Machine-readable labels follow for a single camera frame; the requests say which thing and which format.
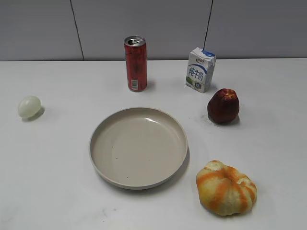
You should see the red soda can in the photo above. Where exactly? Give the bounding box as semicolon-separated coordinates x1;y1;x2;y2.
124;35;147;92

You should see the pale white egg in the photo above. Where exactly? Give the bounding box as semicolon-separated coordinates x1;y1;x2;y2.
17;95;42;118

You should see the dark red apple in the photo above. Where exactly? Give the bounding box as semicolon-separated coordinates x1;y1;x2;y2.
207;88;239;124

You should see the beige round plate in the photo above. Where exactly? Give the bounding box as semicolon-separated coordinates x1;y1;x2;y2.
89;107;189;190

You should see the white milk carton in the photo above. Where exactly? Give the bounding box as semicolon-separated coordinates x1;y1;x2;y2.
186;47;216;93

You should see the peeled orange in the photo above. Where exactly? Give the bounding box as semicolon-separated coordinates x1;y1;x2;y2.
196;160;257;216

